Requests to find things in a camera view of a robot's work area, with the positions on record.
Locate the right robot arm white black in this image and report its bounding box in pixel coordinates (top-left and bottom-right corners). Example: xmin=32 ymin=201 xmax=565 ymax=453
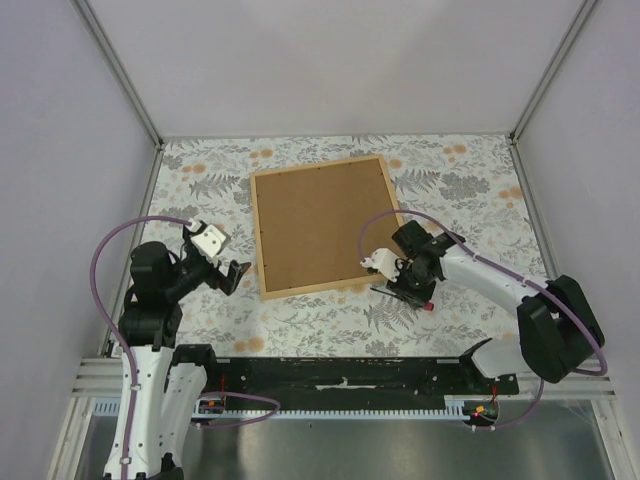
xmin=363 ymin=221 xmax=605 ymax=394

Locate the left aluminium corner post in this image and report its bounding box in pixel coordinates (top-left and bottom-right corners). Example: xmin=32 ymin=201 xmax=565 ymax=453
xmin=72 ymin=0 xmax=165 ymax=147

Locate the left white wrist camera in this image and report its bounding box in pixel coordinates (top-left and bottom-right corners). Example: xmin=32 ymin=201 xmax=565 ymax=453
xmin=183 ymin=219 xmax=230 ymax=263

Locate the floral patterned table mat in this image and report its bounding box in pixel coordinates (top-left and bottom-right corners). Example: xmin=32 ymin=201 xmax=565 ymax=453
xmin=143 ymin=135 xmax=545 ymax=357

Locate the white slotted cable duct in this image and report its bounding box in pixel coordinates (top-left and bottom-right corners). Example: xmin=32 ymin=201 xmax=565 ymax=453
xmin=92 ymin=394 xmax=494 ymax=420

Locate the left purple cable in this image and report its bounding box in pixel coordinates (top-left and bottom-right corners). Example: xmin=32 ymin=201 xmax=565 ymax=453
xmin=89 ymin=215 xmax=282 ymax=480

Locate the aluminium corner post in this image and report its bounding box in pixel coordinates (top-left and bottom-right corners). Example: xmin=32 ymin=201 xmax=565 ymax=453
xmin=508 ymin=0 xmax=601 ymax=142
xmin=72 ymin=0 xmax=165 ymax=147

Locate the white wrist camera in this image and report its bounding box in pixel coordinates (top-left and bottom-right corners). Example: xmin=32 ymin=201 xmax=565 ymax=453
xmin=360 ymin=248 xmax=400 ymax=282
xmin=183 ymin=219 xmax=230 ymax=263

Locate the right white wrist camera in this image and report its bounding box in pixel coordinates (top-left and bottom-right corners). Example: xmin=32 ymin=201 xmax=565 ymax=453
xmin=360 ymin=248 xmax=400 ymax=282

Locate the wooden picture frame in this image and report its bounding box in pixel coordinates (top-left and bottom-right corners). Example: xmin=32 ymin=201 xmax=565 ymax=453
xmin=250 ymin=155 xmax=402 ymax=300

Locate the right aluminium corner post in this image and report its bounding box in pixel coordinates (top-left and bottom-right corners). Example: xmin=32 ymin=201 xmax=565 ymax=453
xmin=508 ymin=0 xmax=601 ymax=142

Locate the red black screwdriver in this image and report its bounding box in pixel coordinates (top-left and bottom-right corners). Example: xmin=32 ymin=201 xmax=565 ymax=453
xmin=370 ymin=287 xmax=435 ymax=312

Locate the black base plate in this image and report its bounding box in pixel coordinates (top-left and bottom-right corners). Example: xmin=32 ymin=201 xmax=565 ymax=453
xmin=203 ymin=357 xmax=519 ymax=412

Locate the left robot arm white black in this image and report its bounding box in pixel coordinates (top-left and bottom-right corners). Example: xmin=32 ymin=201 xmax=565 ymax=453
xmin=103 ymin=226 xmax=250 ymax=479

